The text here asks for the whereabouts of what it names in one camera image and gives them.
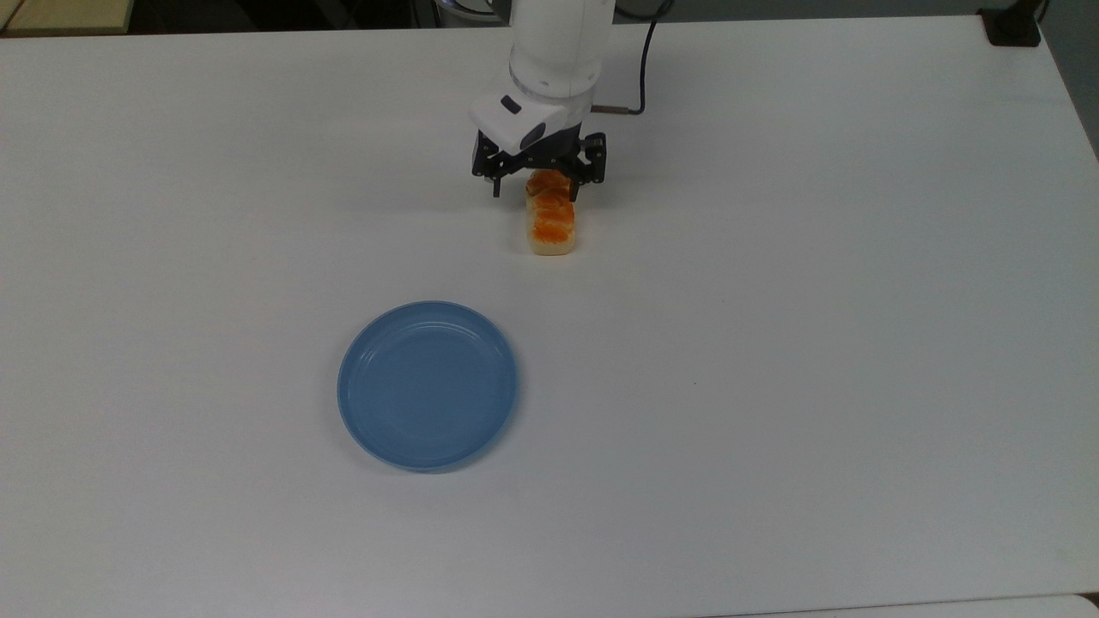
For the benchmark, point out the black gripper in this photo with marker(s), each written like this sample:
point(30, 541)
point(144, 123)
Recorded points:
point(551, 154)

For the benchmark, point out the orange glazed bread loaf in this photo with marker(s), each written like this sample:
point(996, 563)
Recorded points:
point(554, 227)

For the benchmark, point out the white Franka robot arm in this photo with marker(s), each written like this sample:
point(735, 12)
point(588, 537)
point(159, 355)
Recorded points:
point(558, 43)

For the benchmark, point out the blue round plate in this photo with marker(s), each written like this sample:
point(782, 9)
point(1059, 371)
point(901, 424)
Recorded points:
point(428, 386)

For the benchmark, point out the beige wooden board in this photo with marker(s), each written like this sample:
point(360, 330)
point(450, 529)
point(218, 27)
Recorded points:
point(60, 15)

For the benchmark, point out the black table clamp mount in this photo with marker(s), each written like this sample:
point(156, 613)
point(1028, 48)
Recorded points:
point(1013, 30)

